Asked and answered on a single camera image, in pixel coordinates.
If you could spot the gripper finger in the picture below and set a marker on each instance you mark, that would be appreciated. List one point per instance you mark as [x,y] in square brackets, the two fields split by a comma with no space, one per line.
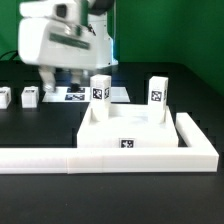
[75,80]
[47,75]

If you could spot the white square tabletop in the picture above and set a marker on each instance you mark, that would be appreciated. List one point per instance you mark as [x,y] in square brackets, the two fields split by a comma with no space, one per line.
[128,126]

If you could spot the white L-shaped obstacle fence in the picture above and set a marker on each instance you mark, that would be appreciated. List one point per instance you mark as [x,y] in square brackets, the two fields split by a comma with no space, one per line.
[198,155]

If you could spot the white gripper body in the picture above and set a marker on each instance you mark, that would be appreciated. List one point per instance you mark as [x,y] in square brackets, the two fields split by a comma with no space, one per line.
[55,33]

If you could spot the white sheet with AprilTags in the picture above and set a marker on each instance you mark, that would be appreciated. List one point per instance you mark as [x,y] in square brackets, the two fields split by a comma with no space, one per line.
[86,94]

